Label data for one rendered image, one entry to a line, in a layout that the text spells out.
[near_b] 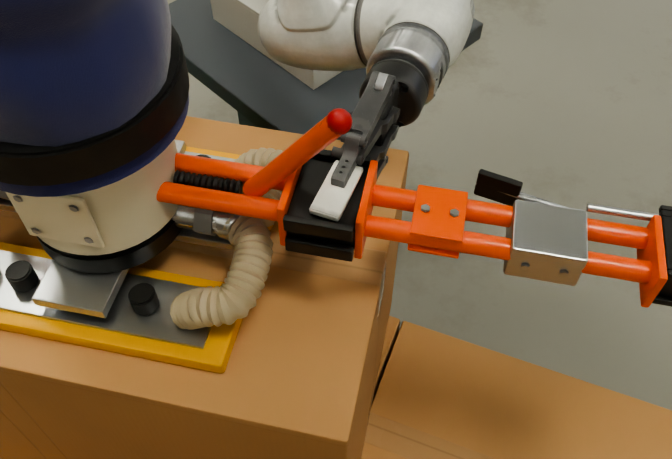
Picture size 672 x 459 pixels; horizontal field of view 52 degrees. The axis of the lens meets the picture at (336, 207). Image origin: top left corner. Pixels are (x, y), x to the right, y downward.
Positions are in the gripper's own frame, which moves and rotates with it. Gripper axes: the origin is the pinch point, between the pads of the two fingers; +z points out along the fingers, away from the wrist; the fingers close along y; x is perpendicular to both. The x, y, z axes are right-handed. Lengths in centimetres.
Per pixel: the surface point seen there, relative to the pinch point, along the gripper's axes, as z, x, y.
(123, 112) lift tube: 8.4, 15.4, -14.7
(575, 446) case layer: -10, -36, 53
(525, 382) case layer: -17, -27, 53
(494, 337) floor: -56, -22, 106
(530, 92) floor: -153, -12, 105
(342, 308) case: 3.4, -2.1, 12.9
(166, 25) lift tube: 0.2, 15.5, -17.7
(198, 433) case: 19.6, 8.2, 20.0
